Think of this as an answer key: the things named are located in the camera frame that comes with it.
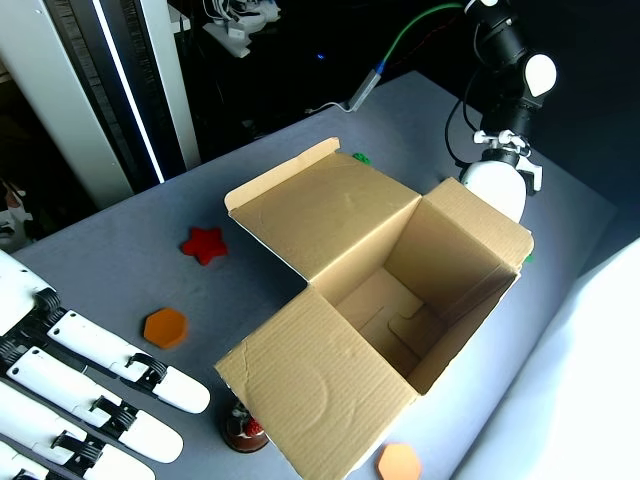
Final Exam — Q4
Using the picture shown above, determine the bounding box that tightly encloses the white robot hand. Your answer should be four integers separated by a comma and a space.
0, 248, 211, 480
458, 158, 529, 225

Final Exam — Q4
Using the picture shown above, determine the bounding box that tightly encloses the cardboard box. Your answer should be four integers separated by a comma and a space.
213, 137, 535, 480

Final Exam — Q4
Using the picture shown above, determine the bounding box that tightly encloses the chocolate toy cupcake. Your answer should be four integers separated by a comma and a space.
222, 397, 271, 454

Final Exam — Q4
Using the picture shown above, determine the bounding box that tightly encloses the grey table cloth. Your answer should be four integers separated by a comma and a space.
9, 69, 619, 480

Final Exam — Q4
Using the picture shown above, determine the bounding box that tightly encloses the white machine part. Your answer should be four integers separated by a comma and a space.
0, 179, 34, 251

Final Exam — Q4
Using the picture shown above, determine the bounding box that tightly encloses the red star block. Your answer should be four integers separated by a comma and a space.
180, 225, 230, 266

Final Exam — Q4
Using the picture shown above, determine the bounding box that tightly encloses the pale orange hexagon block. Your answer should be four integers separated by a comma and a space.
377, 443, 424, 480

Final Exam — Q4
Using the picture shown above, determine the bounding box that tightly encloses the white plastic parts pile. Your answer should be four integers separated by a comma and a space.
202, 0, 281, 59

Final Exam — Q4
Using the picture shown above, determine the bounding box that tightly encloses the white upright panel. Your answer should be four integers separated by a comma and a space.
0, 0, 135, 210
138, 0, 202, 171

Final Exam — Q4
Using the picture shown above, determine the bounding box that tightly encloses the white light strip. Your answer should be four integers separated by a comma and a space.
92, 0, 165, 184

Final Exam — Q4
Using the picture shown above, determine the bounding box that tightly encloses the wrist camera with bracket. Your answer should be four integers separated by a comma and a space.
514, 144, 545, 195

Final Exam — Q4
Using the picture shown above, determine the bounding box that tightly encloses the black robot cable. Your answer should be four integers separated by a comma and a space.
444, 69, 484, 169

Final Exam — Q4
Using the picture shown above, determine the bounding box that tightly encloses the grey cable adapter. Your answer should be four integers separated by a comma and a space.
346, 67, 386, 112

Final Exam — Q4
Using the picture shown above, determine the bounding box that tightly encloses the green cable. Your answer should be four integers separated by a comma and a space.
380, 2, 466, 69

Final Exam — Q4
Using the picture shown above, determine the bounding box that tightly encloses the thin white cable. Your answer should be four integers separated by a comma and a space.
305, 101, 351, 115

